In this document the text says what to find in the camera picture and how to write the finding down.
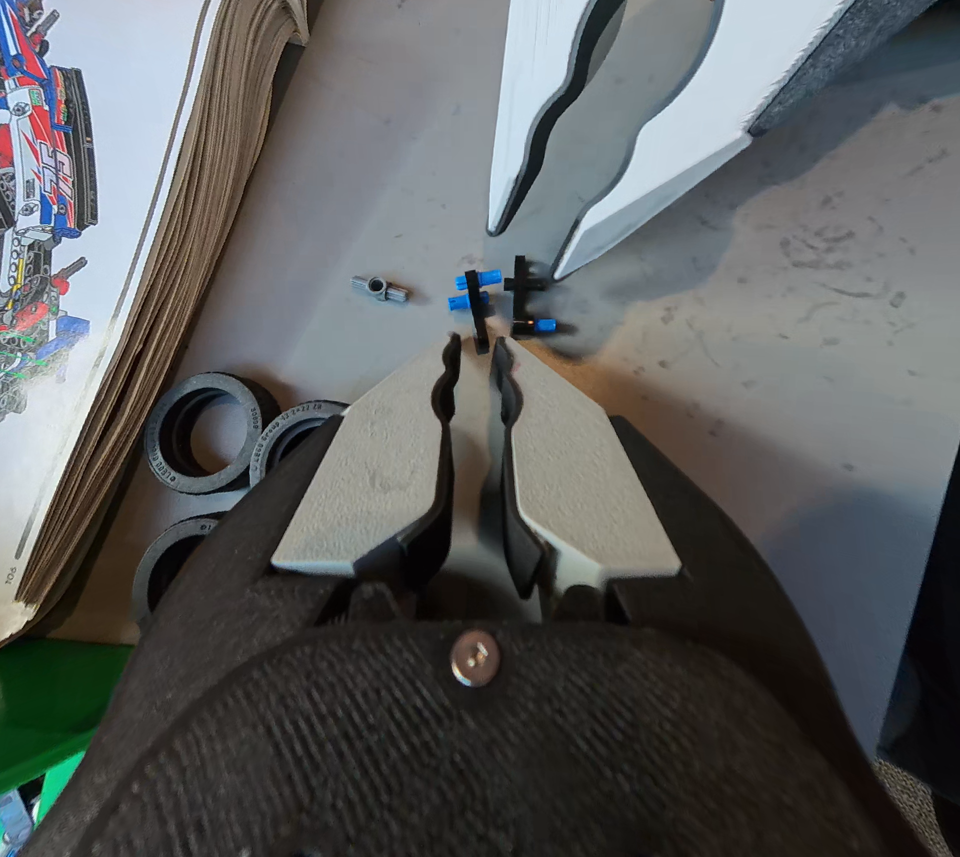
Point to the green plastic bin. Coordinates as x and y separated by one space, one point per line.
52 692

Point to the black rubber toy tyre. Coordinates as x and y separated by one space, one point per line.
161 456
150 564
292 426

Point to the open instruction book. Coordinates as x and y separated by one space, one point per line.
150 159

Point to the black angled beam blue pin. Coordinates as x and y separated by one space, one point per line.
520 294

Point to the grey axle connector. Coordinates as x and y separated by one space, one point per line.
379 288

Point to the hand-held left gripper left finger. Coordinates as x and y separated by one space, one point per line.
375 482

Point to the black beam two blue pins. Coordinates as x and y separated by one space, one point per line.
480 317

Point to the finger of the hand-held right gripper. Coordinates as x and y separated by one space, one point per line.
555 32
787 17

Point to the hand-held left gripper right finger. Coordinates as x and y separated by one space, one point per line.
585 489

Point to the pile of small toy bricks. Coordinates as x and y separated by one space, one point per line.
15 816

